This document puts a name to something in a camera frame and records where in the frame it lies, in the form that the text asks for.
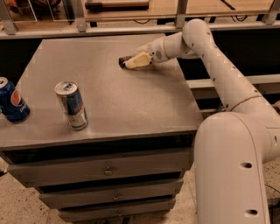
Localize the grey drawer cabinet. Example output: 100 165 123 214
1 35 202 212

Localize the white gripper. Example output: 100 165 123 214
124 37 169 69

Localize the top grey drawer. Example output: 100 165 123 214
8 147 193 187

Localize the red bull can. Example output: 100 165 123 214
54 81 88 130

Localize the black rxbar chocolate wrapper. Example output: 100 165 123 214
118 56 131 68

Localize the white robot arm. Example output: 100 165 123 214
119 19 280 224

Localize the blue pepsi can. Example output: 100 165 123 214
0 77 31 123

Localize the bottom grey drawer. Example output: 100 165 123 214
59 197 176 222

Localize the middle grey drawer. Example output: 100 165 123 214
39 178 183 209

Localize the metal railing frame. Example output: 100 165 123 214
0 0 280 39

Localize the grey drawer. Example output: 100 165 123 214
39 178 183 209
8 147 193 187
59 197 176 222

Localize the wooden shelf board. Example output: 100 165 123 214
84 0 273 21

